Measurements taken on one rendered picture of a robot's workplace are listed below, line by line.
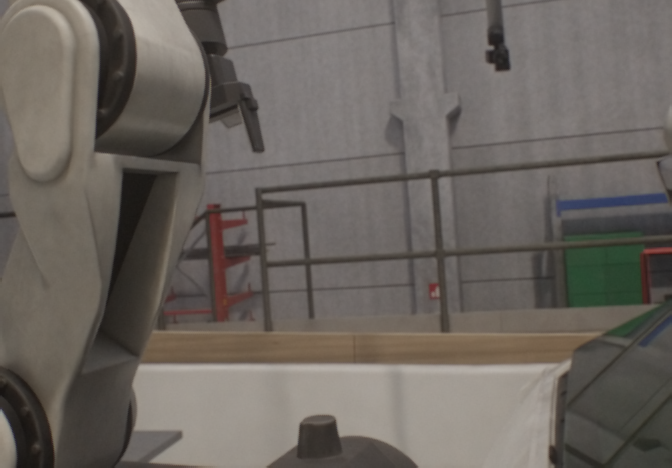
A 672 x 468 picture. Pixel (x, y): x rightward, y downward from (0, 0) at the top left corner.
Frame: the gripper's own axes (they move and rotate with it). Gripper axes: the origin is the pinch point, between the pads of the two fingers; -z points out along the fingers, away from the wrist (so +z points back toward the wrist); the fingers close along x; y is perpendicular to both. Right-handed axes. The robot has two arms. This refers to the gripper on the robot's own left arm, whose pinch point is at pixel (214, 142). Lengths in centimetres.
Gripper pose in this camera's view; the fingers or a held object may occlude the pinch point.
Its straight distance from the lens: 89.1
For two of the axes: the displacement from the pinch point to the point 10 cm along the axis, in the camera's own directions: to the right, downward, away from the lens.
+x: 8.9, -2.7, -3.7
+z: -2.6, -9.6, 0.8
